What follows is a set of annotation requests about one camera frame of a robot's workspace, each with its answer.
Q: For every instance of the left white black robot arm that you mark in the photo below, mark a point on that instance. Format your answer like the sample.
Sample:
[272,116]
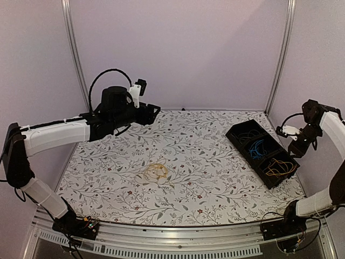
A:
[119,108]

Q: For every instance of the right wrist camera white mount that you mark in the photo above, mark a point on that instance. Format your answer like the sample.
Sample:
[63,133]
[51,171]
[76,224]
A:
[288,131]

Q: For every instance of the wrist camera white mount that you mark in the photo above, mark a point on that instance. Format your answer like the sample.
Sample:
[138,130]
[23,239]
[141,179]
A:
[137,90]
[288,131]

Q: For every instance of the left aluminium frame post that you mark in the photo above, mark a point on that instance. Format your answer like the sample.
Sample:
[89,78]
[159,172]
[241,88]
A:
[72,40]

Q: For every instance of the black three-compartment tray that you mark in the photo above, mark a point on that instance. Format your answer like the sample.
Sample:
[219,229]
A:
[262,152]

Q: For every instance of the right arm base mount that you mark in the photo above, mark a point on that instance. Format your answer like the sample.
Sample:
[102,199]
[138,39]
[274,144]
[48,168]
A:
[289,234]

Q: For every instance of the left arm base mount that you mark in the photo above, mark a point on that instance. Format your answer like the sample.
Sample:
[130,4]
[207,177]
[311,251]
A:
[72,225]

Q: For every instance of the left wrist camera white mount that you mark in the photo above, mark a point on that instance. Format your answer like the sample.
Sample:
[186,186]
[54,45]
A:
[137,90]

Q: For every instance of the aluminium front rail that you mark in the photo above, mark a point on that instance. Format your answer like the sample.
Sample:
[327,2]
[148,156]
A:
[115,240]

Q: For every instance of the right aluminium frame post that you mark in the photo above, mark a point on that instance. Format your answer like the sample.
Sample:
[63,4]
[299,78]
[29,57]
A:
[282,55]

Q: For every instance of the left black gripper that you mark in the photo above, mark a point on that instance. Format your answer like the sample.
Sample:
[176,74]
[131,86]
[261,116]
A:
[147,116]

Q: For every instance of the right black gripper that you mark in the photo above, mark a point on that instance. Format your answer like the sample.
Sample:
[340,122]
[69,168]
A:
[299,151]

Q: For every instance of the floral patterned table mat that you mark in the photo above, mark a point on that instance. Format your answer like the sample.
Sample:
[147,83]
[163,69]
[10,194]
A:
[179,171]

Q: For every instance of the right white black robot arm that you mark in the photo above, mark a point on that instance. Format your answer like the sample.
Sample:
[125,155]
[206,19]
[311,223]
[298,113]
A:
[319,119]

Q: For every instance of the aluminium frame post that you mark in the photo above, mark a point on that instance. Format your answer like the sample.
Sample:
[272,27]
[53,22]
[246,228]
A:
[282,55]
[72,40]

